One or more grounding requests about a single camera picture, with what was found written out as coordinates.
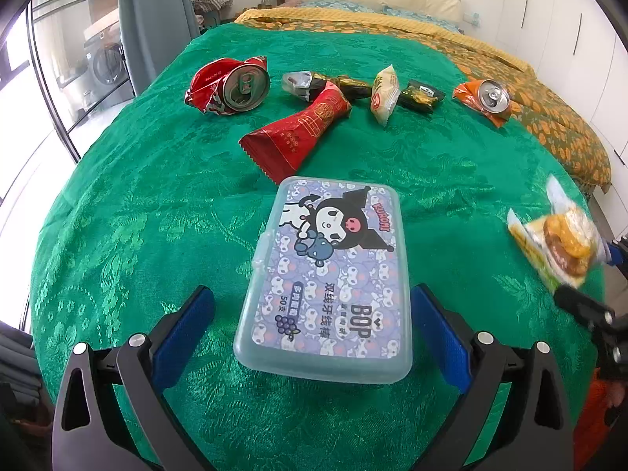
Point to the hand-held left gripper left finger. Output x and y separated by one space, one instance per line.
184 333

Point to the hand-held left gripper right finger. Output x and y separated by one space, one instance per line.
441 338

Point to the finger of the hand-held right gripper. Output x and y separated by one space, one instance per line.
615 252
584 304

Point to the clear yellow pastry packet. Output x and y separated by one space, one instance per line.
564 240

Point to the clear plastic box cartoon print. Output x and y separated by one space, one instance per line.
319 279

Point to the dark green snack packet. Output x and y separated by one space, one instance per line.
419 95

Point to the crushed red can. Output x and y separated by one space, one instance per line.
216 83

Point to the orange container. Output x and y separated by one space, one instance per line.
593 431

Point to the green patterned tablecloth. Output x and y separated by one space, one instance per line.
147 206

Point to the bed with orange patterned quilt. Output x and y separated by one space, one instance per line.
554 117

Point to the dark cloth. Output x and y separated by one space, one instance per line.
19 368

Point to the crushed orange can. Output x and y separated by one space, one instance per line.
473 95

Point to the red snack wrapper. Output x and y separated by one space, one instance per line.
294 132

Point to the white wardrobe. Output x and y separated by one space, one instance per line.
564 24

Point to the cream snack packet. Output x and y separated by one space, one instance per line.
387 93

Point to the grey washing machine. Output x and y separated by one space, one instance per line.
105 66

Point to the sliding glass door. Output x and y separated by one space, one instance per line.
59 59

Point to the blue grey curtain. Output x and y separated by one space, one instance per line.
157 24

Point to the blue patterned pillow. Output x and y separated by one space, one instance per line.
338 4
417 12

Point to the yellow blanket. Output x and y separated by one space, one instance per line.
343 17

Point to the small wall fixture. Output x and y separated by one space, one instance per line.
472 17

